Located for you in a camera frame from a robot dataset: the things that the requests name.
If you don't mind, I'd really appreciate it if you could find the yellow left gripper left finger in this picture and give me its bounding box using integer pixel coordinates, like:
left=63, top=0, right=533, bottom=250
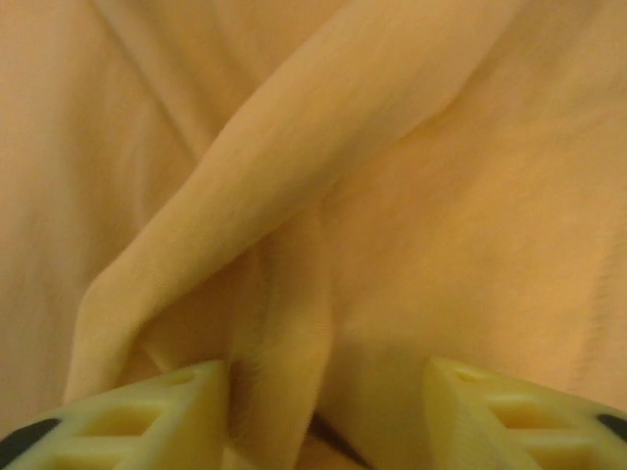
left=0, top=359, right=231, bottom=470

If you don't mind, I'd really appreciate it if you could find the orange printed t-shirt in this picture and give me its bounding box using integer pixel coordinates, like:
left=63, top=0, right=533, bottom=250
left=0, top=0, right=627, bottom=470

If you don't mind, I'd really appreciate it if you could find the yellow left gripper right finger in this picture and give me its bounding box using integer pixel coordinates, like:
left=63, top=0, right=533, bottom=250
left=423, top=355, right=627, bottom=470

